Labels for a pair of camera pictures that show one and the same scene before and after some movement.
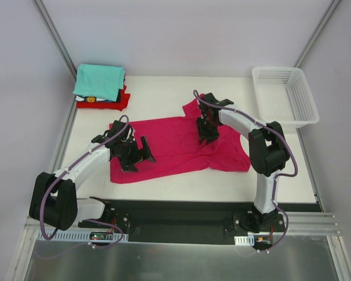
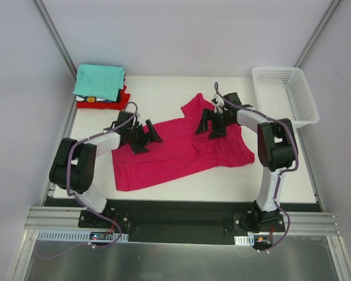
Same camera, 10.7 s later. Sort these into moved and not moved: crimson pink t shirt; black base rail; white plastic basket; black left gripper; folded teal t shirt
Moved: crimson pink t shirt; black left gripper
Not moved: folded teal t shirt; white plastic basket; black base rail
